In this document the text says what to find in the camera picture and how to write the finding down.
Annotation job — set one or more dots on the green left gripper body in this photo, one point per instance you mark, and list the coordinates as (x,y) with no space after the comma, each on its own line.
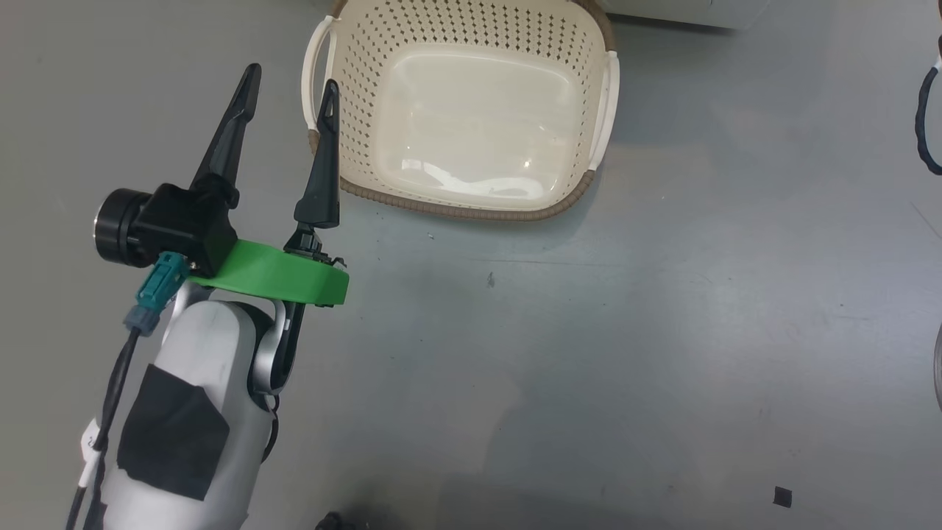
(272,276)

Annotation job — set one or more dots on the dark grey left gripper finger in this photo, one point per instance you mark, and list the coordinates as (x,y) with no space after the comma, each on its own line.
(324,162)
(229,129)

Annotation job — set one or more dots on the small black floor marker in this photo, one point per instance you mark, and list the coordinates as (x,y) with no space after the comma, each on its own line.
(782,497)

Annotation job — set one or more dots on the beige perforated laundry basket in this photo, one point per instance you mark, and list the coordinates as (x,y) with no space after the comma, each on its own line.
(471,132)

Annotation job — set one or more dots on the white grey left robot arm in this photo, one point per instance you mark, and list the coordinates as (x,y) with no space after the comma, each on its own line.
(206,346)

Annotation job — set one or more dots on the white washing machine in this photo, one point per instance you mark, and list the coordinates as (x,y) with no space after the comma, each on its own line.
(684,11)

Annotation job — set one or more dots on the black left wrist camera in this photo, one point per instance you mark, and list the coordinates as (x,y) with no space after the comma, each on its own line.
(176,228)

